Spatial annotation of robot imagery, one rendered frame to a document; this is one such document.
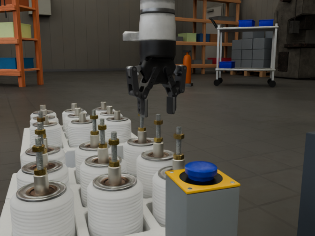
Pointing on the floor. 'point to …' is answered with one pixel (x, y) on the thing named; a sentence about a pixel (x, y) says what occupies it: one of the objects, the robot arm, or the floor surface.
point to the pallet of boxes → (252, 53)
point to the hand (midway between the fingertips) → (157, 109)
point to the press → (294, 39)
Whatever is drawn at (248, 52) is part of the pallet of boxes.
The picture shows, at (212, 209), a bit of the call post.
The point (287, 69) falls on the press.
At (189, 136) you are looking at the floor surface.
